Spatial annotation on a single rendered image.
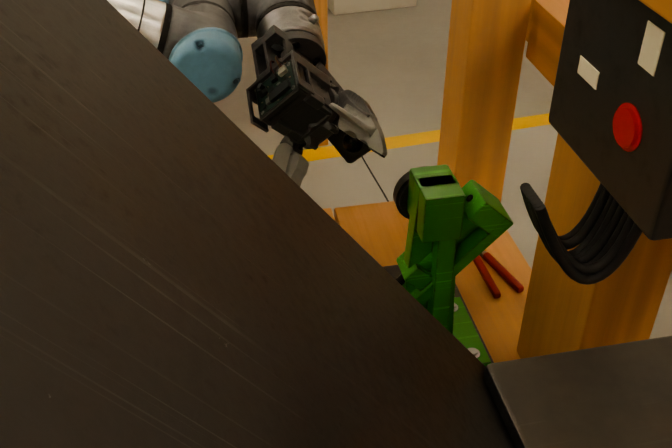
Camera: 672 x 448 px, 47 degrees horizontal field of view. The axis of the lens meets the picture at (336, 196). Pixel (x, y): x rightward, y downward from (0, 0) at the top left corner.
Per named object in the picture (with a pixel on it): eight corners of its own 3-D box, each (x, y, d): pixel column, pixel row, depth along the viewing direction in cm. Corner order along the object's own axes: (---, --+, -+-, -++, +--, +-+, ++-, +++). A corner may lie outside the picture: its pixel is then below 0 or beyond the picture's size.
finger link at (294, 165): (231, 212, 79) (256, 130, 81) (272, 232, 83) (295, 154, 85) (250, 212, 77) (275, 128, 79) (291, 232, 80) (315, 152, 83)
